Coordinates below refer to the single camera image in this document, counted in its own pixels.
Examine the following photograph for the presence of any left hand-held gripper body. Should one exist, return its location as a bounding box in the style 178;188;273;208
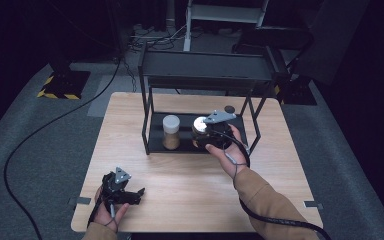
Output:
100;166;133;207

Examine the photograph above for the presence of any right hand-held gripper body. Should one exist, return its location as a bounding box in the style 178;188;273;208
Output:
198;109;238;154

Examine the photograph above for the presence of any silver-lidded dark jar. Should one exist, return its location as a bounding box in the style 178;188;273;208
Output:
191;115;215;148

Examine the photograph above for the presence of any black metal two-tier rack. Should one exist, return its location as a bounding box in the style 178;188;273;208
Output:
137;41;290;156

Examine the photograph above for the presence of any person's left hand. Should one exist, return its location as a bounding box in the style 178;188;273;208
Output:
94;186;131;233

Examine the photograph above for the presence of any person's right hand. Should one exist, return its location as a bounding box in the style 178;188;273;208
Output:
193;124;252;180

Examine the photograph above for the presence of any grey tape strip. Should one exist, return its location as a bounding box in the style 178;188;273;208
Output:
67;196;92;206
303;200;324;211

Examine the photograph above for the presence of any white-lidded brown spice jar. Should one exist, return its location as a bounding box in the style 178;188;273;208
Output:
161;114;182;151

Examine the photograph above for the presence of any dark stand base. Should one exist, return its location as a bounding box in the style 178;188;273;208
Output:
273;74;318;107

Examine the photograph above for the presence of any stand base with striped tape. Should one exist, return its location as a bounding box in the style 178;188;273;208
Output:
35;68;92;101

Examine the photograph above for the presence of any white metal stand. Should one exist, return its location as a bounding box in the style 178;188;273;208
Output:
182;0;270;53

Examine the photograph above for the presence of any dark grey panel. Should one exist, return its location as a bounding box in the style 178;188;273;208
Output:
293;0;372;87

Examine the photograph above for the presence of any long black floor cable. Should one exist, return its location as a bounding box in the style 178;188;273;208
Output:
3;58;123;240

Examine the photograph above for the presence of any tangle of floor cables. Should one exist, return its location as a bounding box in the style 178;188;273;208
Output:
126;23;205;53

